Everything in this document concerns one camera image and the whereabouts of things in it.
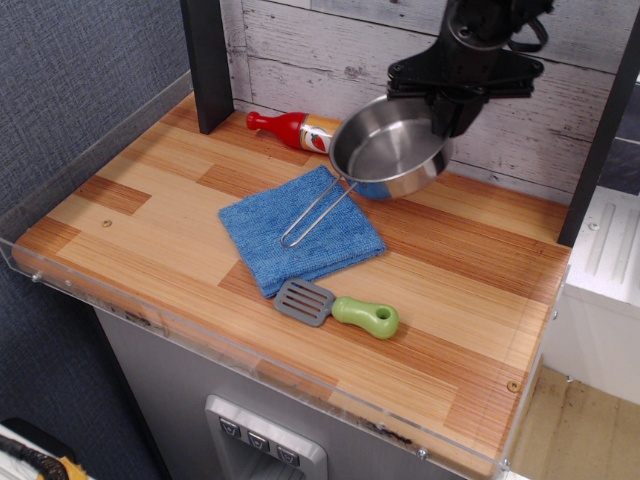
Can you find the red toy sauce bottle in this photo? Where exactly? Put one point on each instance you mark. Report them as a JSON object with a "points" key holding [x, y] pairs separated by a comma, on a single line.
{"points": [[297, 129]]}

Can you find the white toy sink unit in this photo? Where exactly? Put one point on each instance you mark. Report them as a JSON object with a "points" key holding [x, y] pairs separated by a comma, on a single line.
{"points": [[593, 336]]}

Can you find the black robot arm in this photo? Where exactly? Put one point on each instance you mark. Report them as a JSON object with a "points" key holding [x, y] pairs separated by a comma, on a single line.
{"points": [[484, 25]]}

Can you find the grey toy fridge cabinet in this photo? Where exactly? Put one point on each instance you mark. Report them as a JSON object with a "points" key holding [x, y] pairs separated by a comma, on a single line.
{"points": [[171, 383]]}

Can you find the yellow object at corner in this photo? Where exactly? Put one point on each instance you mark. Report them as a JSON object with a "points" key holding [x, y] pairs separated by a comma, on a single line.
{"points": [[74, 471]]}

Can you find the dark frame post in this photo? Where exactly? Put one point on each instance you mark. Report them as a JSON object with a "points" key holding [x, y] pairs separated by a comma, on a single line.
{"points": [[206, 47], [612, 114]]}

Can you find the silver dispenser panel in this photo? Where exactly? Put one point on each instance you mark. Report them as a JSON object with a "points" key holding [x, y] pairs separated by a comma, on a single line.
{"points": [[252, 447]]}

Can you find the dark right frame post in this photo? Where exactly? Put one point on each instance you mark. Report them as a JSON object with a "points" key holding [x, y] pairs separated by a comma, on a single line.
{"points": [[612, 114]]}

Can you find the stainless steel pot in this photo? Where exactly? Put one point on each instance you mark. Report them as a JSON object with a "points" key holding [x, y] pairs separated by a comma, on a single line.
{"points": [[384, 150]]}

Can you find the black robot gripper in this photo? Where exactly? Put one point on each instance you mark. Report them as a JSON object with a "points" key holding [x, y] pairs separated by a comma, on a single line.
{"points": [[455, 68]]}

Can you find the clear acrylic table guard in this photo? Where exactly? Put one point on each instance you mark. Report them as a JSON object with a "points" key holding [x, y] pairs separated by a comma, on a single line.
{"points": [[472, 268]]}

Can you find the blue folded cloth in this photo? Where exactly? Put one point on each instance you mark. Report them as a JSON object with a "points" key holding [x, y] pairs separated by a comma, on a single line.
{"points": [[344, 238]]}

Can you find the dark left frame post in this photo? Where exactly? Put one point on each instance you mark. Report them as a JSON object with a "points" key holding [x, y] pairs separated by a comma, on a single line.
{"points": [[206, 47]]}

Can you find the grey green toy spatula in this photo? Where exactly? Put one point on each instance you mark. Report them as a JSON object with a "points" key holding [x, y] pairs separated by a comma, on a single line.
{"points": [[311, 304]]}

